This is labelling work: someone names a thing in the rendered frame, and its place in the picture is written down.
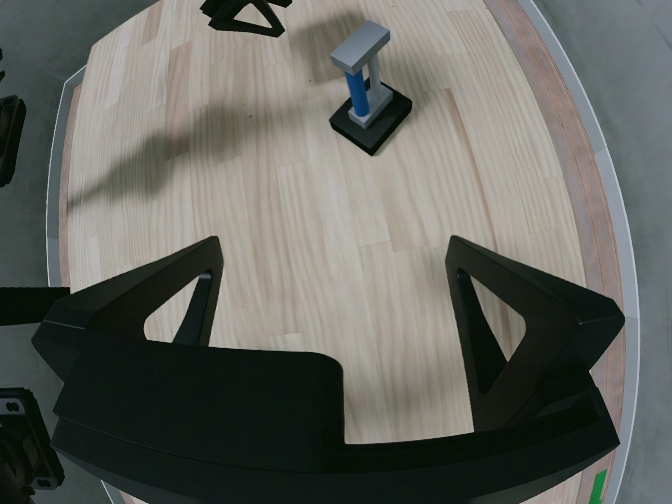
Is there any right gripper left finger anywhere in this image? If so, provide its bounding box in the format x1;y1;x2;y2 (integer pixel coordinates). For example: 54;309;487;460
44;235;224;346

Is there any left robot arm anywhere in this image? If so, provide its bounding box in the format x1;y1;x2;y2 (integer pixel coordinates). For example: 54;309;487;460
0;95;21;177

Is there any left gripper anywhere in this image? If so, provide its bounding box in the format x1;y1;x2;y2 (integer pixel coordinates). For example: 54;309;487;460
199;0;293;38

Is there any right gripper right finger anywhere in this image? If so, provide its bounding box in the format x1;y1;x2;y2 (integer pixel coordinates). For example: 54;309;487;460
445;235;625;432

